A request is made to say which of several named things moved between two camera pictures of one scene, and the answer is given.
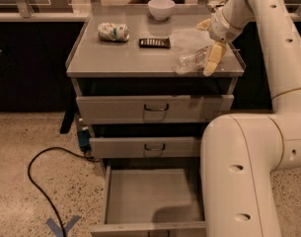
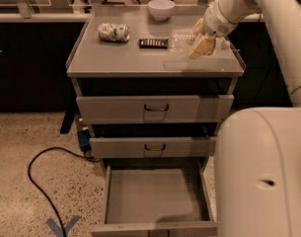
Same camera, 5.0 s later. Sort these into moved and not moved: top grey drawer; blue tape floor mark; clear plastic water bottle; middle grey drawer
Moved: clear plastic water bottle
Not moved: blue tape floor mark; middle grey drawer; top grey drawer
